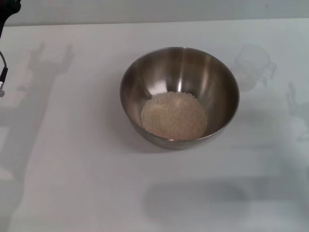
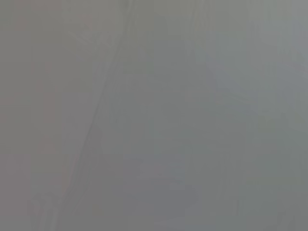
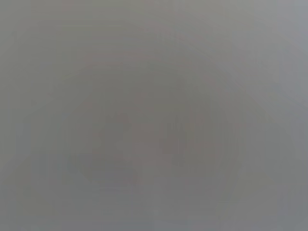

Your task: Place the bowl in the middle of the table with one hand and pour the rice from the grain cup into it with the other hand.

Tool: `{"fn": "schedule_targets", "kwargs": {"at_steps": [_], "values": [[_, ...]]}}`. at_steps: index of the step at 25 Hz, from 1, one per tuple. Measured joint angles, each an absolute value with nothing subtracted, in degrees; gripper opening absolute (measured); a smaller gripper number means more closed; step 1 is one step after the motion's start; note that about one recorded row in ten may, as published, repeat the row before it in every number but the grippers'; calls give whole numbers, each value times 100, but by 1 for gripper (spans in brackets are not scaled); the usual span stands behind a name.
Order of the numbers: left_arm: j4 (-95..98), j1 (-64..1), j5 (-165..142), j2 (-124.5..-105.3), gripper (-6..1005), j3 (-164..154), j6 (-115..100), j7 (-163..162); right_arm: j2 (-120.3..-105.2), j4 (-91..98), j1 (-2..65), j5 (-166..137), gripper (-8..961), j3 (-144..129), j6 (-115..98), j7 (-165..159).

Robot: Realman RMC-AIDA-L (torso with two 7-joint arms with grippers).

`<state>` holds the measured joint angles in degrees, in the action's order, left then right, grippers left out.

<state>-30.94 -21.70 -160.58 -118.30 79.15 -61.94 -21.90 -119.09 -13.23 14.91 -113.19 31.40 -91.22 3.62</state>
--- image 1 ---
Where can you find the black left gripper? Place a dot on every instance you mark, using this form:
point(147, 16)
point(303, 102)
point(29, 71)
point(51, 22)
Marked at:
point(6, 9)

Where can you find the stainless steel mixing bowl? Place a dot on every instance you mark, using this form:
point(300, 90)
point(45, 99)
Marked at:
point(178, 70)

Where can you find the white rice grains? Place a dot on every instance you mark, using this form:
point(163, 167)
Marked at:
point(173, 116)

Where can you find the clear plastic measuring cup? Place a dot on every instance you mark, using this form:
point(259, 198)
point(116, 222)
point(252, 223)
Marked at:
point(253, 67)

